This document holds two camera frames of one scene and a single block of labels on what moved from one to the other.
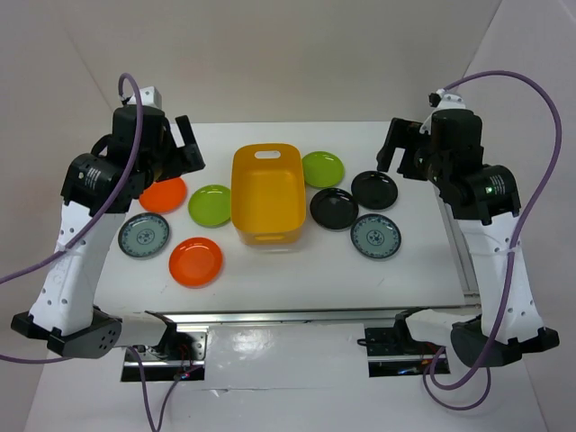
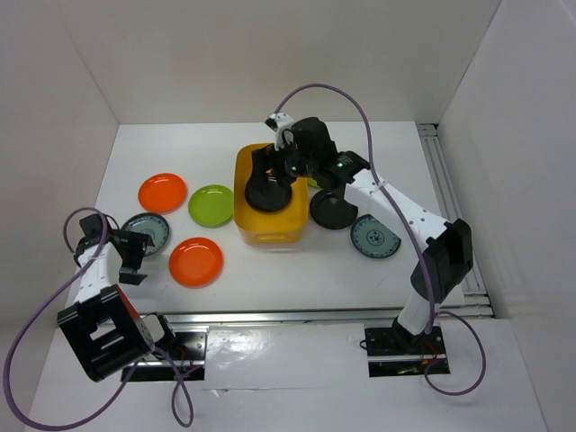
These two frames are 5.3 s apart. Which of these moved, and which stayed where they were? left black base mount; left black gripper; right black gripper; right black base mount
Moved: left black gripper; right black gripper
Stayed: left black base mount; right black base mount
